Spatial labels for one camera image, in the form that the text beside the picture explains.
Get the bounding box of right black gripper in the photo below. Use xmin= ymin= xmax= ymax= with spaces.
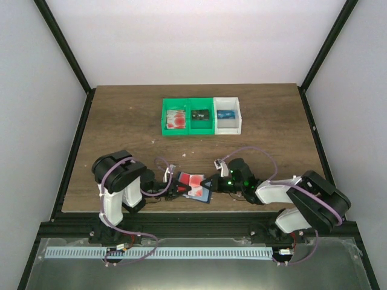
xmin=201 ymin=174 xmax=244 ymax=194

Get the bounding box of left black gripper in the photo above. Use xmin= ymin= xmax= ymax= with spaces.
xmin=143 ymin=178 xmax=190 ymax=201

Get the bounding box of blue leather card holder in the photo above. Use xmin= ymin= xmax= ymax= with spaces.
xmin=178 ymin=172 xmax=212 ymax=204

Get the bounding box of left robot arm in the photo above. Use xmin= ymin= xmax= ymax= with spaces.
xmin=91 ymin=150 xmax=192 ymax=244

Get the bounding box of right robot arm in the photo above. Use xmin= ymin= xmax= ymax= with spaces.
xmin=200 ymin=158 xmax=351 ymax=243

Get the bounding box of red white card in bin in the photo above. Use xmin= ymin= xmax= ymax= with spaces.
xmin=166 ymin=110 xmax=186 ymax=129

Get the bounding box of black card in bin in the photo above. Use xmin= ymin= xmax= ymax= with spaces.
xmin=191 ymin=109 xmax=210 ymax=121

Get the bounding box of blue card in bin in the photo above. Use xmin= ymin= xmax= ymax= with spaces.
xmin=216 ymin=110 xmax=235 ymax=120

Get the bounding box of green double storage bin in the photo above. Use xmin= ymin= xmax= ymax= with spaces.
xmin=161 ymin=97 xmax=215 ymax=136

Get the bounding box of white storage bin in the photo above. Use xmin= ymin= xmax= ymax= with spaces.
xmin=213 ymin=97 xmax=242 ymax=135

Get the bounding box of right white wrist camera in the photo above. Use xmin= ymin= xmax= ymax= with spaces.
xmin=214 ymin=159 xmax=229 ymax=178

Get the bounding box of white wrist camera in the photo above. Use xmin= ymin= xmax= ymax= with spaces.
xmin=163 ymin=164 xmax=176 ymax=182
xmin=214 ymin=159 xmax=229 ymax=178

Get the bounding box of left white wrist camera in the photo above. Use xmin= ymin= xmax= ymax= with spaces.
xmin=163 ymin=164 xmax=176 ymax=182

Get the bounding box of light blue slotted cable duct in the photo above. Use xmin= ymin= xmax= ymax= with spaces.
xmin=44 ymin=246 xmax=273 ymax=260

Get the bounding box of black aluminium frame rail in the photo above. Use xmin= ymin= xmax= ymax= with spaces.
xmin=39 ymin=211 xmax=359 ymax=245

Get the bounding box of right black frame post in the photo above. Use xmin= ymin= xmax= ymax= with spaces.
xmin=300 ymin=0 xmax=358 ymax=91

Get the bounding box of black frame post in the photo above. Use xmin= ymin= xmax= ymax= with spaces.
xmin=300 ymin=0 xmax=358 ymax=91
xmin=33 ymin=0 xmax=92 ymax=94

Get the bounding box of left black frame post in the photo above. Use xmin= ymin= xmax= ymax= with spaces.
xmin=33 ymin=0 xmax=92 ymax=94

